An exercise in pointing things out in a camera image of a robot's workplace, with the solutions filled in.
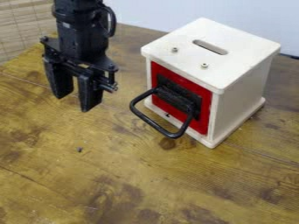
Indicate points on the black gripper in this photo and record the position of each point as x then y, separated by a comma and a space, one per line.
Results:
77, 54

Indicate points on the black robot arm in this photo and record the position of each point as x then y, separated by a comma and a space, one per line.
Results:
73, 11

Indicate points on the red drawer front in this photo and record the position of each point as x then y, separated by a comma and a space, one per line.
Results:
198, 125

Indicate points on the silver bolt on box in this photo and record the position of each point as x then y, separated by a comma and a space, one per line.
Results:
176, 50
205, 65

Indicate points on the white wooden box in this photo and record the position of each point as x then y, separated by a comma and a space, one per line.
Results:
240, 58

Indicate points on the black metal drawer handle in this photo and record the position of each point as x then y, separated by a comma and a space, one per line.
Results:
159, 115

